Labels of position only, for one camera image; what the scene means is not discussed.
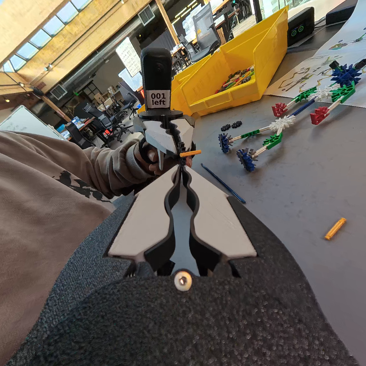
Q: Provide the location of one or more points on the long blue toy rod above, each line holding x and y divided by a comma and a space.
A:
223, 183

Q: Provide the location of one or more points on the handwritten white sign board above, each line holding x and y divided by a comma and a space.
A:
127, 57

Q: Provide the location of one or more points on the yellow plastic bin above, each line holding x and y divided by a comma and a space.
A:
178, 85
206, 100

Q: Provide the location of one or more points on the grey desk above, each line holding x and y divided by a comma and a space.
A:
286, 257

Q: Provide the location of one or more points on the printed instruction sheet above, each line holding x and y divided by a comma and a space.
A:
303, 77

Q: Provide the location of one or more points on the person's left hand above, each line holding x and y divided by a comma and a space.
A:
155, 168

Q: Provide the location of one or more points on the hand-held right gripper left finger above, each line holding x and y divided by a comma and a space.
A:
140, 226

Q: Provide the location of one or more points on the white wall vent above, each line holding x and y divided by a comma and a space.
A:
146, 15

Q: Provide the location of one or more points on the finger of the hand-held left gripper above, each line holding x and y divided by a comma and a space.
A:
187, 131
160, 135

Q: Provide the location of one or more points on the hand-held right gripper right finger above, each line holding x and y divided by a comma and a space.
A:
223, 226

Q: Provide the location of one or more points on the silver ribbed duct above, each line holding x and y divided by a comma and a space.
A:
85, 71

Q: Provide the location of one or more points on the person's left forearm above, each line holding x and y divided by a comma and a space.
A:
114, 165

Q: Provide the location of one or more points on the short orange toy rod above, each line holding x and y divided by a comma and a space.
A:
191, 153
335, 228

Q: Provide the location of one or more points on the colourful toy rod model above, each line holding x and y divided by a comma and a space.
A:
281, 123

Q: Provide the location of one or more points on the black snowflake connector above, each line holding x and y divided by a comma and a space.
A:
181, 151
236, 124
226, 127

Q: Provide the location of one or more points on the black power adapter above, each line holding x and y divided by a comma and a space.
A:
341, 13

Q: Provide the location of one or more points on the black device with green lights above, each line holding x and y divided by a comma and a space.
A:
300, 28

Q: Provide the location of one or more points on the person's beige shirt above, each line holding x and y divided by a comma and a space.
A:
43, 228

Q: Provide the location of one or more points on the pile of colourful toy pieces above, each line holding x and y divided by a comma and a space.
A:
234, 81

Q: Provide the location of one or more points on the white whiteboard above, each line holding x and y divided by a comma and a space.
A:
25, 123

